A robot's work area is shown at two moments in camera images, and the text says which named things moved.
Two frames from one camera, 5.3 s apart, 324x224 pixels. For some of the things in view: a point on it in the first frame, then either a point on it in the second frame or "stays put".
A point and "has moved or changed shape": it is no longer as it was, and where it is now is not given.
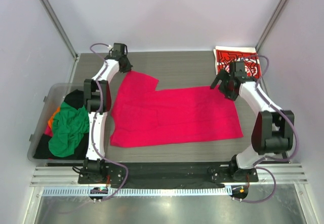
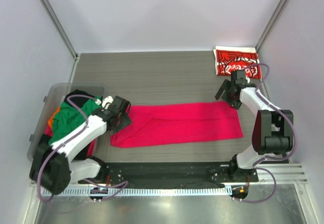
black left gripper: x=129 y=67 → x=126 y=121
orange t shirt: x=50 y=121 stays put
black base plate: x=166 y=174 stays put
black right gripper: x=224 y=75 → x=227 y=85
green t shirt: x=69 y=124 stays put
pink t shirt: x=142 y=116 has moved or changed shape
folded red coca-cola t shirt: x=224 y=56 stays put
